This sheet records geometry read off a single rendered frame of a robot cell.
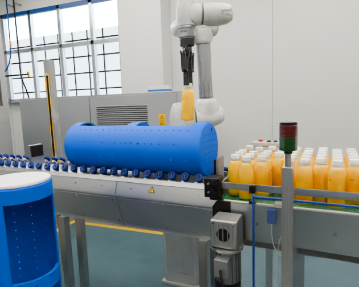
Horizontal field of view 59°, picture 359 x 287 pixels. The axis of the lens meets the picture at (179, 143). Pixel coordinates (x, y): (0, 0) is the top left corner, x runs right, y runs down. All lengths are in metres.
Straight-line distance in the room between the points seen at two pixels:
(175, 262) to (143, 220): 0.71
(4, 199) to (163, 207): 0.75
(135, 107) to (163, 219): 1.91
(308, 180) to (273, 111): 2.97
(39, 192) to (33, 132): 2.97
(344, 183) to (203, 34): 1.33
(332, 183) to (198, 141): 0.61
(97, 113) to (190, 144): 2.31
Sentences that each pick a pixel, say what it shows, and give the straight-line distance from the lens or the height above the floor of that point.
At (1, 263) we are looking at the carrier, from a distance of 1.56.
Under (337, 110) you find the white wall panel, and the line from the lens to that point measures 4.31.
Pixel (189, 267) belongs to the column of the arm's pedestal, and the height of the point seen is 0.16.
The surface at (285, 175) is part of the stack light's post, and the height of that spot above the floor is 1.07.
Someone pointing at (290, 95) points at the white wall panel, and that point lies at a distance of 4.30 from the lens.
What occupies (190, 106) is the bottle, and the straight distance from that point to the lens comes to 1.65.
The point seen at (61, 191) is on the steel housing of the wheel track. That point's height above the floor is 0.82.
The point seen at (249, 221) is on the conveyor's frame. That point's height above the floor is 0.82.
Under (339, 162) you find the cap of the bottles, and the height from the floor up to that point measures 1.09.
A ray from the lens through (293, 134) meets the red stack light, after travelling 1.17.
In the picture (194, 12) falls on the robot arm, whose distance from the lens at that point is 1.69.
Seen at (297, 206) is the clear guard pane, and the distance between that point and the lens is 1.34.
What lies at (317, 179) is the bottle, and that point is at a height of 1.01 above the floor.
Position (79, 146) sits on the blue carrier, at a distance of 1.94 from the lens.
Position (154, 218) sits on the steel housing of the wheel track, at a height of 0.71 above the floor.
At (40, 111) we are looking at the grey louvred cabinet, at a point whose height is 1.27.
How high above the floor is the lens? 1.35
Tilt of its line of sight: 8 degrees down
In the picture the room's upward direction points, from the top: 2 degrees counter-clockwise
